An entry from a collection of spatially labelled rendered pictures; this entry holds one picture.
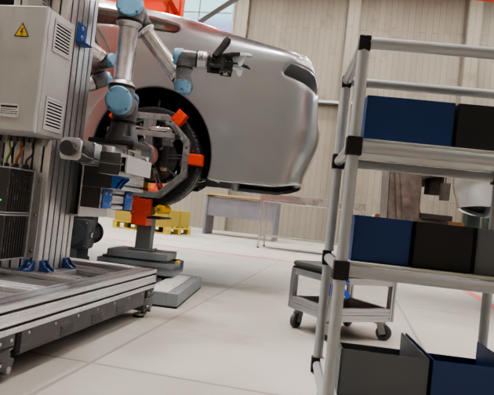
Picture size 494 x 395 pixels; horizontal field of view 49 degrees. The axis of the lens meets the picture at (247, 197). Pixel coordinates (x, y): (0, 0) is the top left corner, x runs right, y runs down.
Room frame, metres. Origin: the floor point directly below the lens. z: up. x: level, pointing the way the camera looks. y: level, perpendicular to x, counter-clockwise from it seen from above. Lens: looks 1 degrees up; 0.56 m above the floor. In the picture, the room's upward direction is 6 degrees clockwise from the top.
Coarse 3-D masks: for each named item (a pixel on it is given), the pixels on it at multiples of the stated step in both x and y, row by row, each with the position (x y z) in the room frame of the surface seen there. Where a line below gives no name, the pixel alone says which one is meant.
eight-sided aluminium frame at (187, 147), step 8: (144, 112) 3.47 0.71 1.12; (136, 120) 3.53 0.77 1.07; (160, 120) 3.48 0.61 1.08; (168, 120) 3.46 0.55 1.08; (176, 128) 3.46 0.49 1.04; (184, 136) 3.45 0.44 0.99; (184, 144) 3.45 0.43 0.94; (184, 152) 3.45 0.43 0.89; (184, 160) 3.45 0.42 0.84; (184, 168) 3.45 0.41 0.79; (176, 176) 3.45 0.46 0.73; (184, 176) 3.45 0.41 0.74; (168, 184) 3.46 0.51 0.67; (176, 184) 3.50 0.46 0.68; (144, 192) 3.47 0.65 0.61; (152, 192) 3.47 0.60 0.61; (160, 192) 3.46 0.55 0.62; (168, 192) 3.50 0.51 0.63
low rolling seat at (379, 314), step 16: (304, 272) 2.71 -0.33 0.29; (320, 272) 2.61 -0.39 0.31; (352, 288) 2.97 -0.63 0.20; (288, 304) 2.81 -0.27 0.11; (304, 304) 2.69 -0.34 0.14; (352, 304) 2.94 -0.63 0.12; (368, 304) 2.83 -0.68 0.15; (352, 320) 2.57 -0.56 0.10; (368, 320) 2.62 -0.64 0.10; (384, 320) 2.67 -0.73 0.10; (384, 336) 2.69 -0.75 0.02
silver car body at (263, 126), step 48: (0, 0) 4.39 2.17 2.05; (144, 48) 3.57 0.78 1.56; (192, 48) 3.56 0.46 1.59; (240, 48) 3.54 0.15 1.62; (96, 96) 3.62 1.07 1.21; (192, 96) 3.55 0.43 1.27; (240, 96) 3.52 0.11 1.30; (288, 96) 3.51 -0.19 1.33; (240, 144) 3.52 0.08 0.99; (288, 144) 3.52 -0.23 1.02; (288, 192) 5.14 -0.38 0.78
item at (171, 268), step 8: (104, 256) 3.56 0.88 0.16; (112, 256) 3.57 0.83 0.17; (120, 256) 3.57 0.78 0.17; (128, 264) 3.49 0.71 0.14; (136, 264) 3.49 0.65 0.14; (144, 264) 3.49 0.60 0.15; (152, 264) 3.48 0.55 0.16; (160, 264) 3.48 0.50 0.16; (168, 264) 3.48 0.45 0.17; (176, 264) 3.58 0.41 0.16; (160, 272) 3.48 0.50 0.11; (168, 272) 3.47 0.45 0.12; (176, 272) 3.61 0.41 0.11
